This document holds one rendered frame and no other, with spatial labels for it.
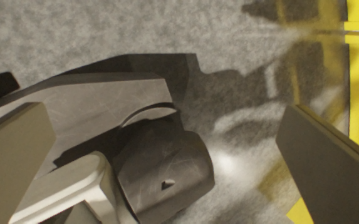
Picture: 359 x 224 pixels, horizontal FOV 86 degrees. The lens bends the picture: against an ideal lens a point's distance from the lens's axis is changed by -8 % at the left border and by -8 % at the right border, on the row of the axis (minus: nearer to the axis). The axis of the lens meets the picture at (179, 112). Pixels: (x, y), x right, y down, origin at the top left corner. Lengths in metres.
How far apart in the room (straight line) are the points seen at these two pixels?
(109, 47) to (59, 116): 0.25
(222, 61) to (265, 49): 0.20
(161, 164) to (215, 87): 0.45
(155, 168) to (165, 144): 0.05
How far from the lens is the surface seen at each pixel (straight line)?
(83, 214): 0.43
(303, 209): 1.59
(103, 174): 0.35
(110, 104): 0.46
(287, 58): 0.98
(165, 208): 0.38
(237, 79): 0.80
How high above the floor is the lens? 0.61
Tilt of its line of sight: 59 degrees down
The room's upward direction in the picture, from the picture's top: 128 degrees clockwise
